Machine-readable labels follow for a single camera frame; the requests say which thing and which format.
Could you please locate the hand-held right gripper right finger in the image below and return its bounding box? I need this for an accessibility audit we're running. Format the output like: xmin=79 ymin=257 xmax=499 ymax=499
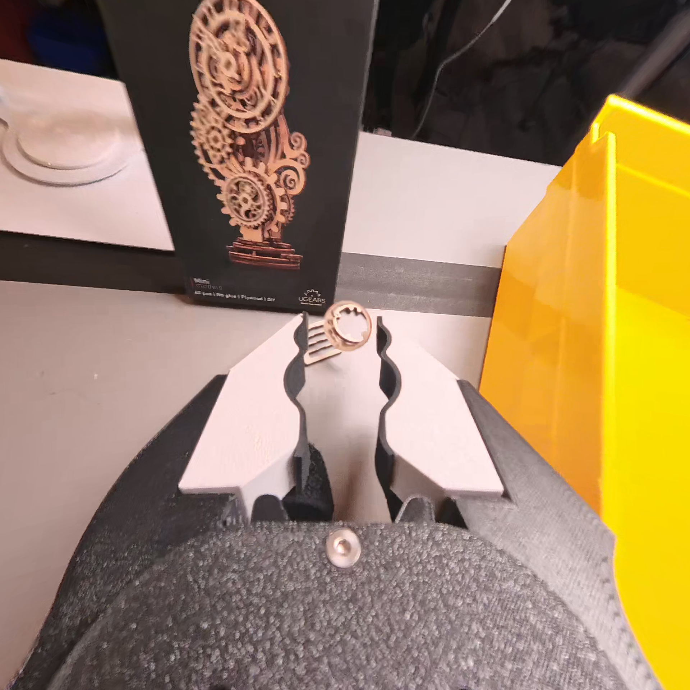
xmin=374 ymin=317 xmax=506 ymax=521

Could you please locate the small wooden ring pair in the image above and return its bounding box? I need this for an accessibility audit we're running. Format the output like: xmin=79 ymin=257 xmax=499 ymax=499
xmin=325 ymin=301 xmax=374 ymax=351

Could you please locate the thin white cable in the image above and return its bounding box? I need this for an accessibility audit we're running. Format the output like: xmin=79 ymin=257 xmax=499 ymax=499
xmin=412 ymin=0 xmax=514 ymax=138

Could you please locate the white stand base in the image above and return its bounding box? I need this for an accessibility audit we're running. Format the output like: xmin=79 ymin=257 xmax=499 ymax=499
xmin=0 ymin=58 xmax=176 ymax=252

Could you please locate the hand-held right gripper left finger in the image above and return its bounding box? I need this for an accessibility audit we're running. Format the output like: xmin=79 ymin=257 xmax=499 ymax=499
xmin=178 ymin=313 xmax=311 ymax=521

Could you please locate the slotted wooden grille piece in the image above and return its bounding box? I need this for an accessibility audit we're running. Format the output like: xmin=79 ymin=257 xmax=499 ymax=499
xmin=303 ymin=318 xmax=344 ymax=365

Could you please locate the black puzzle box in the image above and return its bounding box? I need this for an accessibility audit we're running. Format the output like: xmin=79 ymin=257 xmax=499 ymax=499
xmin=97 ymin=0 xmax=380 ymax=316

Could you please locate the yellow plastic bin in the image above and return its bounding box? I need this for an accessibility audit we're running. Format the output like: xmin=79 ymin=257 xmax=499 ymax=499
xmin=479 ymin=94 xmax=690 ymax=690

